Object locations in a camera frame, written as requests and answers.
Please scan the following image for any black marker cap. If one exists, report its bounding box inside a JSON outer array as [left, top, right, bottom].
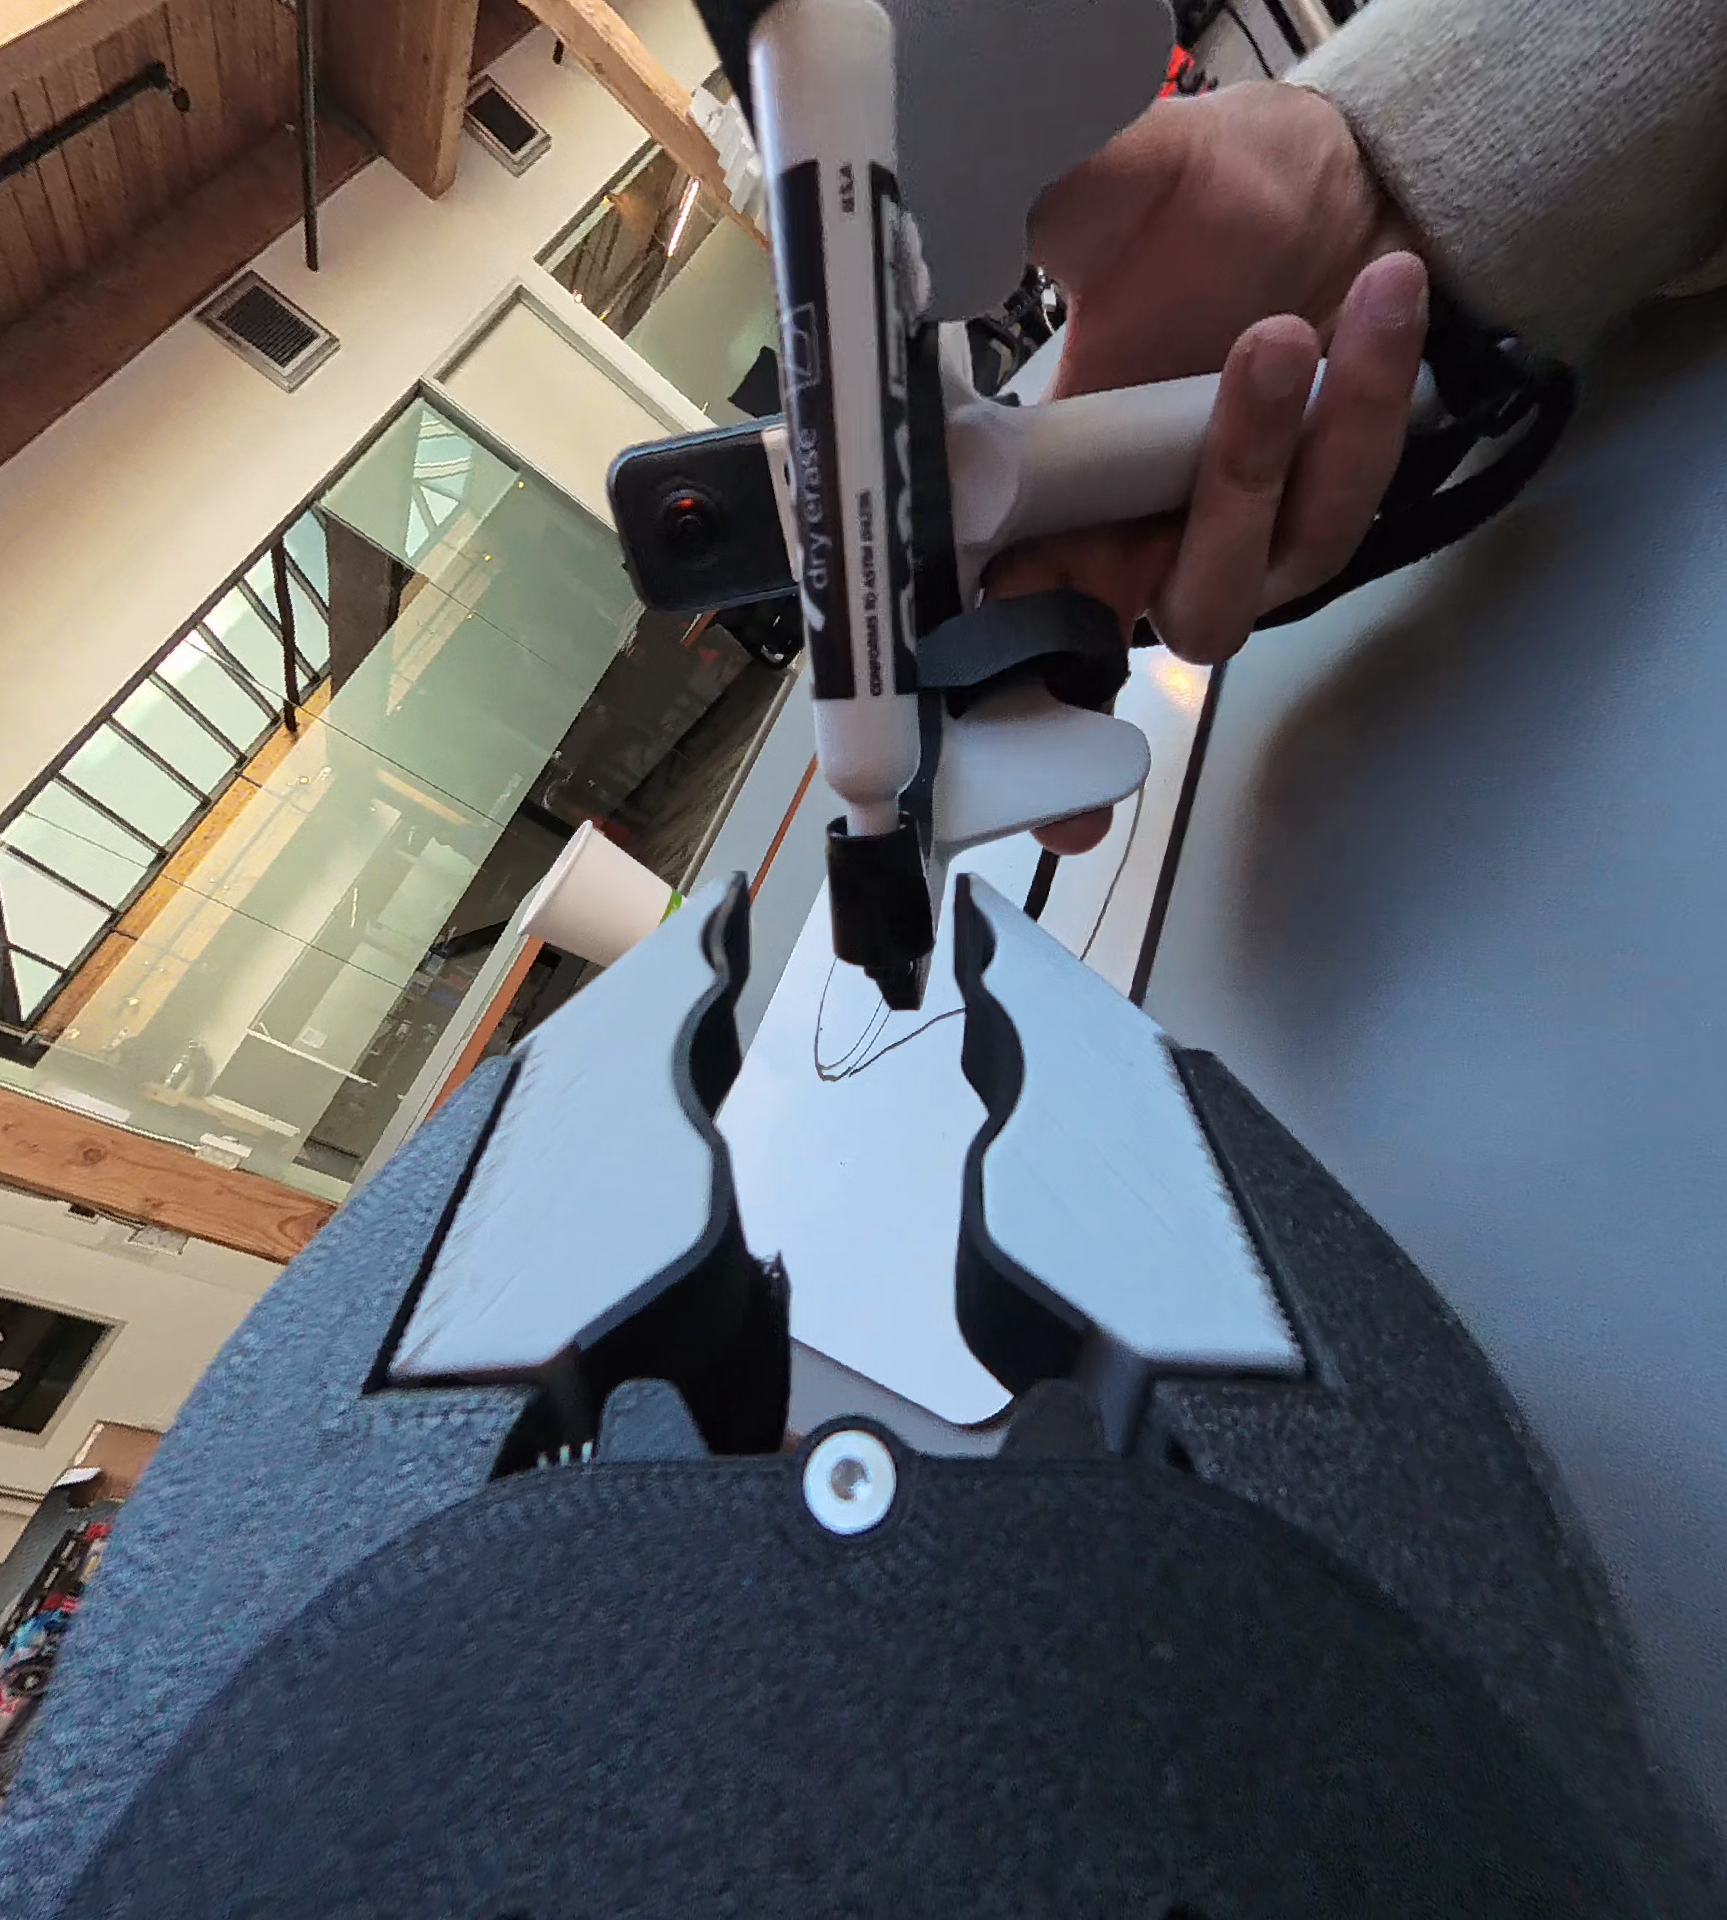
[[821, 816, 943, 1010]]

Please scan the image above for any toy car box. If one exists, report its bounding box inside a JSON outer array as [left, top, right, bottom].
[[0, 1513, 117, 1795]]

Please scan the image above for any white air vent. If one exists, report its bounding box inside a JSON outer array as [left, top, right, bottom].
[[461, 75, 555, 179], [195, 271, 343, 396]]

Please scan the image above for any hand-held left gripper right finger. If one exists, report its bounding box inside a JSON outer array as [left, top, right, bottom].
[[949, 874, 1309, 1391]]

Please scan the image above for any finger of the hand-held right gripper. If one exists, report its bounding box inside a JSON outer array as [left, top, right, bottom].
[[885, 0, 1183, 328], [905, 645, 1153, 890]]

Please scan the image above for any person's right hand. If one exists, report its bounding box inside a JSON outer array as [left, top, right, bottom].
[[979, 83, 1435, 861]]

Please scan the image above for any person's right forearm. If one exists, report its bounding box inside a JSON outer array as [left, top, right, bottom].
[[1283, 0, 1727, 371]]

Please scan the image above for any white paper cup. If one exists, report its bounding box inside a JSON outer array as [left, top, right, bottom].
[[515, 818, 681, 972]]

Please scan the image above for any white whiteboard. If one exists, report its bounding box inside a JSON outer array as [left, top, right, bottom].
[[719, 645, 1225, 1461]]

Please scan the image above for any white dry erase marker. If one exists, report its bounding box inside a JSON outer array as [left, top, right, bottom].
[[747, 0, 955, 837]]

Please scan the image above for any wooden column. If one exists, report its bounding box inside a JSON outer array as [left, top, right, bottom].
[[0, 1051, 343, 1267]]

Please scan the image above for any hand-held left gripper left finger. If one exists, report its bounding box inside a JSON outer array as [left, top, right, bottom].
[[379, 874, 757, 1391]]

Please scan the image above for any grey desk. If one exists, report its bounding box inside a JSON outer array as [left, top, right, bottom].
[[1133, 263, 1727, 1920]]

